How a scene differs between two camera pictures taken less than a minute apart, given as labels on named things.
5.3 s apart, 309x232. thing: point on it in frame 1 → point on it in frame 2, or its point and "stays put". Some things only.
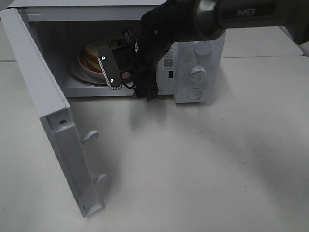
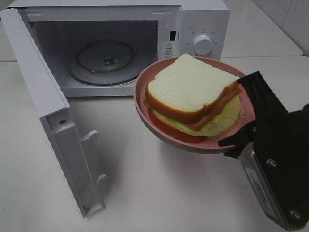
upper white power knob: (203, 48) stays put
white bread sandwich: (90, 55) → (193, 97)
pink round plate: (87, 68) → (247, 117)
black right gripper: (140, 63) → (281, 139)
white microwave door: (68, 143) stays put
